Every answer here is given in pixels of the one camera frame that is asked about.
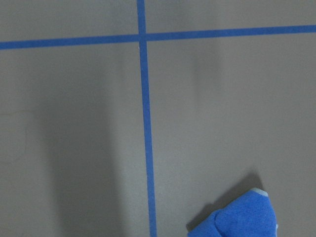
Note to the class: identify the blue microfibre towel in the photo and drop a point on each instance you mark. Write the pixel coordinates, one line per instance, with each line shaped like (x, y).
(249, 215)

